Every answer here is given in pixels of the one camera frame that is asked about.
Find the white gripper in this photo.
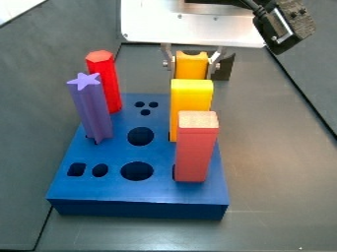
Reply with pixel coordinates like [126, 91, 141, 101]
[122, 0, 265, 79]

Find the orange-yellow arch block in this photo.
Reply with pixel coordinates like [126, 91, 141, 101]
[176, 50, 209, 80]

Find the yellow arch block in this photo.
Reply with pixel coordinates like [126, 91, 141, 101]
[170, 79, 213, 142]

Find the blue peg board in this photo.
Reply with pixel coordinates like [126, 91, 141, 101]
[46, 94, 229, 221]

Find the black curved stand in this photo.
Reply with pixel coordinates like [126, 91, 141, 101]
[210, 53, 236, 81]

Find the red hexagonal peg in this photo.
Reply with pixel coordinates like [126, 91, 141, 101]
[86, 50, 124, 113]

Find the pink square peg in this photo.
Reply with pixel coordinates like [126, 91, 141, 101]
[174, 111, 220, 182]

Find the purple star peg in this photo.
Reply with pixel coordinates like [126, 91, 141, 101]
[66, 73, 114, 144]

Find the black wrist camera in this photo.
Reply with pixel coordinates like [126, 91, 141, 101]
[253, 0, 316, 55]

